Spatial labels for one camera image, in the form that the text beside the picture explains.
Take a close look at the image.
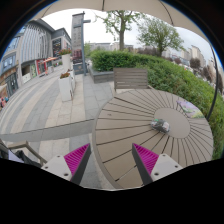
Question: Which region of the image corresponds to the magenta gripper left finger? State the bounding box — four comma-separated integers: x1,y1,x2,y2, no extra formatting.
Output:
42,144,91,185

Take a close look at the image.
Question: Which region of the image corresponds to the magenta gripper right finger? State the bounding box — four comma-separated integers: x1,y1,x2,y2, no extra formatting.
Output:
132,143,182,185

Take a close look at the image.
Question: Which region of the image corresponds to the dark patterned computer mouse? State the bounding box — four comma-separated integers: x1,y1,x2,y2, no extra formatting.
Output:
151,119,170,133

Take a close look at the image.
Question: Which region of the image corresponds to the purple printed mouse pad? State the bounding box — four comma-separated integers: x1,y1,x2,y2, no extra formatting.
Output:
177,101,204,118

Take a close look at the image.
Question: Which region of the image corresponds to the round slatted outdoor table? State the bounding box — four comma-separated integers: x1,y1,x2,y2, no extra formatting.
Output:
93,89,213,189

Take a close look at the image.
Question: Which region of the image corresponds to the wooden chair at left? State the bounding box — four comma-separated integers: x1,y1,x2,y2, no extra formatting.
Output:
0,139,46,168

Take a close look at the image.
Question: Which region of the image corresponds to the white square planter near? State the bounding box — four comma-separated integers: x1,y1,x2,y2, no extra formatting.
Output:
58,71,75,102

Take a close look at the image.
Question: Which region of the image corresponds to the dark parasol pole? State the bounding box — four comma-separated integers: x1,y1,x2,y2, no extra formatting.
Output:
205,44,220,122

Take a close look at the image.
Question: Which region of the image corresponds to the green trimmed hedge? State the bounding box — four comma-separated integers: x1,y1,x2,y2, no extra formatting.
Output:
90,50,224,159

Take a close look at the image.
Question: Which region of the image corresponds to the brown slatted wooden chair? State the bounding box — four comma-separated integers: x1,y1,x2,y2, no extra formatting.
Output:
113,68,148,91

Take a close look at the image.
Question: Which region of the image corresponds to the grey signage pylon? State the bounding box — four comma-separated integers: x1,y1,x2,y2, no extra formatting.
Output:
71,12,90,75

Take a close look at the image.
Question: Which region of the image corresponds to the white tall planter far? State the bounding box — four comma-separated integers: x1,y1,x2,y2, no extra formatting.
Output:
59,48,71,72

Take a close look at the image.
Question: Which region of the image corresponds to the beige parasol canopy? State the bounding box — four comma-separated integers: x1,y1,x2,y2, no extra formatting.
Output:
33,0,209,42

